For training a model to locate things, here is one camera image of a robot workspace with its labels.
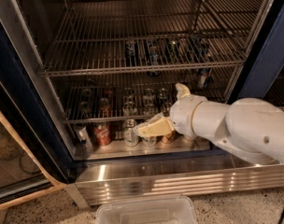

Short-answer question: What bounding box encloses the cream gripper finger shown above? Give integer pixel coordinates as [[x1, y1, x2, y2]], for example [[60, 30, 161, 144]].
[[176, 83, 191, 100], [134, 113, 175, 137]]

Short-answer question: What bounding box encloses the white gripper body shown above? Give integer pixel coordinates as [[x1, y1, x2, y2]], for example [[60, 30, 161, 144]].
[[170, 94, 206, 140]]

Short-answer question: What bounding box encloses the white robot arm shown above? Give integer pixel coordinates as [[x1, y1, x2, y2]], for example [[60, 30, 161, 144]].
[[134, 83, 284, 164]]

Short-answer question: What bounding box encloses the copper orange can bottom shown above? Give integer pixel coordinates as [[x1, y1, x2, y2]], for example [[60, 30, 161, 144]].
[[162, 131, 176, 144]]

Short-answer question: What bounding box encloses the blue can right middle shelf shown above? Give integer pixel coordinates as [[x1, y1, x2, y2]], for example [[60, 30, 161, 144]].
[[193, 38, 212, 89]]

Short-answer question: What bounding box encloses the blue can shelf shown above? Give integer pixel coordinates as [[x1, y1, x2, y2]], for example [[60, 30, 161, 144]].
[[193, 38, 212, 89], [146, 39, 160, 66]]

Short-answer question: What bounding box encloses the white green can bottom left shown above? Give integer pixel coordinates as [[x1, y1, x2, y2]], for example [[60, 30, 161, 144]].
[[122, 119, 139, 147]]

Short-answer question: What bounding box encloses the red soda can bottom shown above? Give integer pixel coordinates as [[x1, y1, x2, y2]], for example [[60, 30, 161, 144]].
[[93, 122, 111, 146]]

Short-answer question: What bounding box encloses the dark can left middle shelf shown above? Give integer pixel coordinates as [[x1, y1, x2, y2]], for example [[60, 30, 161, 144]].
[[125, 40, 138, 66]]

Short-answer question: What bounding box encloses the silver slim can bottom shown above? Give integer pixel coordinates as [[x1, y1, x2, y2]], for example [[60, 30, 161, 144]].
[[73, 124, 92, 149]]

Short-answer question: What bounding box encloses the stainless steel display fridge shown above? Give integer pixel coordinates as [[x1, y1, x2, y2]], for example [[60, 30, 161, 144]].
[[0, 0, 284, 209]]

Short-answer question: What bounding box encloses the open glass fridge door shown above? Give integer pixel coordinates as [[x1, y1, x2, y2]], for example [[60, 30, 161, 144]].
[[0, 21, 67, 211]]

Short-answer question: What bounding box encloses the clear plastic bin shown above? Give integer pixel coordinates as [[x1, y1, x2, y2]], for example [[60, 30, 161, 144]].
[[95, 196, 198, 224]]

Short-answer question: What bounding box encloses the middle wire shelf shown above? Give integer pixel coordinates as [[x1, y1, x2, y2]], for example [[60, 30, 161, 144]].
[[63, 67, 235, 124]]

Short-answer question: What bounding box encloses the wire shelf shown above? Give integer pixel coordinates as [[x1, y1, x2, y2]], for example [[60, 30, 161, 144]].
[[63, 67, 235, 124], [42, 0, 263, 77]]

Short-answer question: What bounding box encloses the upper wire shelf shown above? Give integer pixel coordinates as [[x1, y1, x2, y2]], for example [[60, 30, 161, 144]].
[[42, 0, 263, 77]]

